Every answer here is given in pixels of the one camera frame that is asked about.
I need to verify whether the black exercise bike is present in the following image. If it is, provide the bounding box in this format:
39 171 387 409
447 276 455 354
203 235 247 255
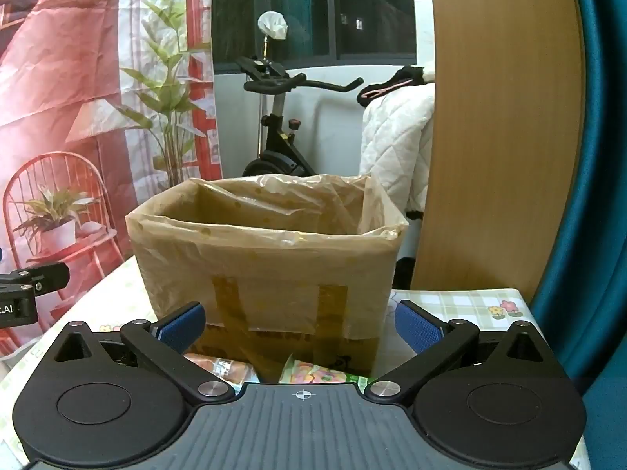
234 54 364 179

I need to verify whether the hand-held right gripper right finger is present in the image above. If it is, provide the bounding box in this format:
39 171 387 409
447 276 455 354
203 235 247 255
365 298 556 402

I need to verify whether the white plastic bag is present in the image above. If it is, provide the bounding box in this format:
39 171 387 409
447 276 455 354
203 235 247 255
257 11 287 41

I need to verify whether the orange snack packet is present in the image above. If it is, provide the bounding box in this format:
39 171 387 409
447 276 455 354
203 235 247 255
183 352 259 397

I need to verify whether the white quilted blanket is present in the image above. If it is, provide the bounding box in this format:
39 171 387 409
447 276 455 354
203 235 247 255
360 71 437 213

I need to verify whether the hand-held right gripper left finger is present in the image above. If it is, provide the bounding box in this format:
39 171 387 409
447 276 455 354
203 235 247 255
51 301 237 405

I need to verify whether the teal curtain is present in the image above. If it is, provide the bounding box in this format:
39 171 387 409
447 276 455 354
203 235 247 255
529 0 627 470

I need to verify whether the cardboard box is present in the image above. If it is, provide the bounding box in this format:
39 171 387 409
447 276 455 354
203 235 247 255
134 176 400 379

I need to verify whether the checked tablecloth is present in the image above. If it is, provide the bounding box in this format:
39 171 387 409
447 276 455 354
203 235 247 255
0 255 589 470

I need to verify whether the black garment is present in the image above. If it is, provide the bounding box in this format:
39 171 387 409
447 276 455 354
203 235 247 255
357 65 428 108

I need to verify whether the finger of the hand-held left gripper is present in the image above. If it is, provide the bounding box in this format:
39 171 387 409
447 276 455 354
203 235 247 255
0 261 70 297

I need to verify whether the dark window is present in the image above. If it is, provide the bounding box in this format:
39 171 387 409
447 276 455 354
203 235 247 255
212 0 417 73

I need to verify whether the printed backdrop cloth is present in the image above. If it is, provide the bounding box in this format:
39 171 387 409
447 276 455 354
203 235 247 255
0 0 226 358

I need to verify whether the pale green candy packet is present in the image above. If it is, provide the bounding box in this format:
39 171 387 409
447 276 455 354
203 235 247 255
278 354 375 392

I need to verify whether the wooden panel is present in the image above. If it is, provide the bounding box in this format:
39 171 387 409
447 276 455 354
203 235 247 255
411 0 589 295

